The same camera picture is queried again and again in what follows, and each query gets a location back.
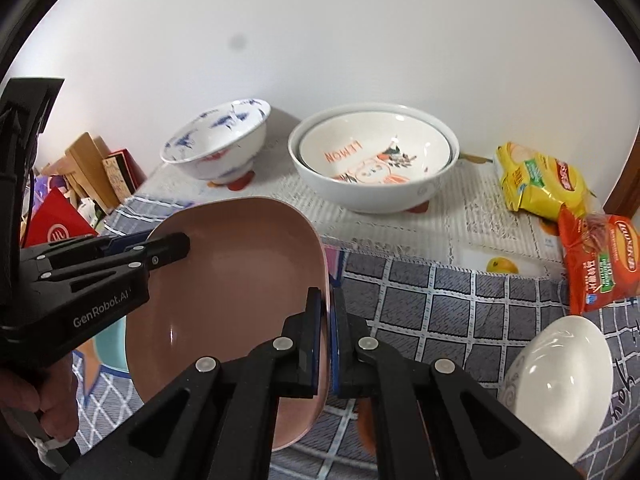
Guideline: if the grey checked cloth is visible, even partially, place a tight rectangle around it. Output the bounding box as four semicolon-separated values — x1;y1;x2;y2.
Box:
70;195;640;480

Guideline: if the blue crane pattern bowl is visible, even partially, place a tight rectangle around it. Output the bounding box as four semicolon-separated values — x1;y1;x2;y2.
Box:
160;98;272;186

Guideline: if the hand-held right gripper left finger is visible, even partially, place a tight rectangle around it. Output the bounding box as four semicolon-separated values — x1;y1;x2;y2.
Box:
60;287;331;480

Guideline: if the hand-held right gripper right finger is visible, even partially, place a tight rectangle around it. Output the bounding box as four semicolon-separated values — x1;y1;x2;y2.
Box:
330;287;586;480

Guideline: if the patterned brown box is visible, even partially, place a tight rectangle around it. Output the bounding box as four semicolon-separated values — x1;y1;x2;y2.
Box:
102;155;135;202

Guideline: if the brown wooden door frame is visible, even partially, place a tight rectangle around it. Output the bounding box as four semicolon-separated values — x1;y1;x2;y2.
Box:
602;127;640;233

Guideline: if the white lace tablecloth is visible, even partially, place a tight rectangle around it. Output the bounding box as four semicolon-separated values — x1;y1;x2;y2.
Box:
132;110;571;277

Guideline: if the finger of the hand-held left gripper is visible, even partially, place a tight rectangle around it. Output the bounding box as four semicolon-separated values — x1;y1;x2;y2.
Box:
102;236;151;255
22;232;192;281

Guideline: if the white bowl with orange print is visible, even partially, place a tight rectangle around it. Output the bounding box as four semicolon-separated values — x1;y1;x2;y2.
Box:
297;112;453;186

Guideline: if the orange snack packet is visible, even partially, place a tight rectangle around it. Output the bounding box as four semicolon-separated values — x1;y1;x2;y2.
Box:
557;205;640;317

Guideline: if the red paper bag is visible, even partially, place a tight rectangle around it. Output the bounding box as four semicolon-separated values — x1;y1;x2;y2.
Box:
24;187;99;249

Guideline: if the person's left hand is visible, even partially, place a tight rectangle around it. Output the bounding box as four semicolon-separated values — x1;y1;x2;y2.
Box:
0;357;81;443

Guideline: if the red box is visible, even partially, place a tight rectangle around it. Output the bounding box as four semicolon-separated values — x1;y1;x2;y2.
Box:
116;149;149;195

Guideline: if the large white bowl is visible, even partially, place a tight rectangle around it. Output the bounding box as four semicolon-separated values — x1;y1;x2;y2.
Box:
287;104;460;215

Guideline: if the pink plate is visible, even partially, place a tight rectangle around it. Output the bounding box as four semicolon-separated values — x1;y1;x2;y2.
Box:
125;197;331;451

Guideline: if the yellow snack packet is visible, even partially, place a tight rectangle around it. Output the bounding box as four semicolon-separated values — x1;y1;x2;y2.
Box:
495;141;598;221

